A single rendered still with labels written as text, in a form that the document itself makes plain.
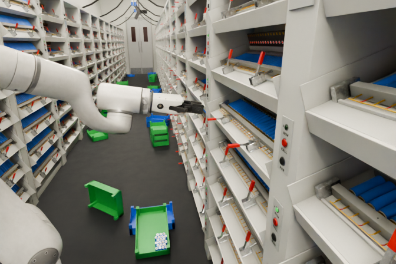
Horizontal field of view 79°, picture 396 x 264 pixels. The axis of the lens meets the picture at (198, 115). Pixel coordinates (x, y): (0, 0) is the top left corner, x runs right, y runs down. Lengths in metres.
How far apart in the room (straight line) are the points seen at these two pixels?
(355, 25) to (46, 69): 0.63
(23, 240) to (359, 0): 0.81
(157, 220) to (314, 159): 1.40
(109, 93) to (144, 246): 1.15
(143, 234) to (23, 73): 1.33
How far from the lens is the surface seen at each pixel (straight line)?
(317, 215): 0.54
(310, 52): 0.47
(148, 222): 1.78
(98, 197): 2.14
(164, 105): 0.76
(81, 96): 0.69
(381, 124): 0.41
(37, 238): 0.76
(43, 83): 0.65
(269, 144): 0.72
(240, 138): 0.84
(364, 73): 0.53
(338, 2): 0.45
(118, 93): 0.77
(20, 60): 0.64
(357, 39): 0.52
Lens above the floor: 1.22
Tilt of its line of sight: 17 degrees down
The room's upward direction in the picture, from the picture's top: straight up
